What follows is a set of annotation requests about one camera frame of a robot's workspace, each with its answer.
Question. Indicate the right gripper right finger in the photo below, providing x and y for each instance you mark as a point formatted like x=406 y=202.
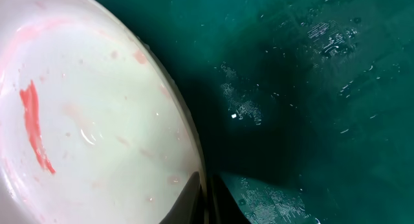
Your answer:
x=221 y=205

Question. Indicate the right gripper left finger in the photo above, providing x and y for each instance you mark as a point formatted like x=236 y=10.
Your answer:
x=189 y=206

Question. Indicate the white pink plate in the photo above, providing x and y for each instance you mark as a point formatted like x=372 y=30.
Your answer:
x=93 y=128

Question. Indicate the teal plastic tray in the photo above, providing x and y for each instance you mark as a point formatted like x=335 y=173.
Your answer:
x=303 y=107

